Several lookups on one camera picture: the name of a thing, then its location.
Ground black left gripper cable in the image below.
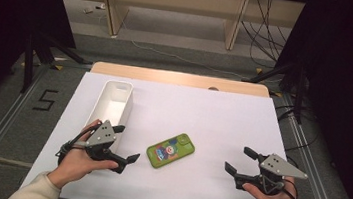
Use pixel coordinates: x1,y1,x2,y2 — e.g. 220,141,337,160
53,121,99,171

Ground black metal stand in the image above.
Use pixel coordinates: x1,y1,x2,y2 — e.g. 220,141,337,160
237,56,311,126
18,27,97,102

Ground green phone with cartoon case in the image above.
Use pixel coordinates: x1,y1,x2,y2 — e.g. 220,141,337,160
144,129,198,174

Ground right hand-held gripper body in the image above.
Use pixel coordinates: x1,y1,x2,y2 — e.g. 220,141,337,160
232,149,312,199

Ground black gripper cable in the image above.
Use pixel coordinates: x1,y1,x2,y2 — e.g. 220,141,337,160
257,157,304,199
53,121,99,171

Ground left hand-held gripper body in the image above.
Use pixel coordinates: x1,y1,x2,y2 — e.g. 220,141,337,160
81,117,134,175

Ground black curtain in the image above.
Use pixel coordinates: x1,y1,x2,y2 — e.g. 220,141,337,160
259,0,353,199
0,0,83,130

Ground white board sheet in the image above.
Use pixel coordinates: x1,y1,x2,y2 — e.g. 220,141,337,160
18,65,322,199

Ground light wooden table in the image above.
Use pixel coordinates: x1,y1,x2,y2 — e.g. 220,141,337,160
89,60,272,99

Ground bundle of black cables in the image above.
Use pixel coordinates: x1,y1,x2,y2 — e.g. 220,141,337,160
236,0,294,72

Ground white plastic storage bin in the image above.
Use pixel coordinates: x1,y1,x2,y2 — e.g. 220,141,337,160
81,77,136,155

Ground white floor cable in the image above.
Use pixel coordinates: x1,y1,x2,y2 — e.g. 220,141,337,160
113,18,250,80

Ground person's left hand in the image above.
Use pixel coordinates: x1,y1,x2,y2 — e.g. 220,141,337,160
46,114,125,196

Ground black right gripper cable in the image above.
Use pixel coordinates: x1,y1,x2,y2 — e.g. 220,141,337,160
257,157,304,199

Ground black floor cables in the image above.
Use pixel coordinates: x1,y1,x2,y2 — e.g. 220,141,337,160
267,102,322,172

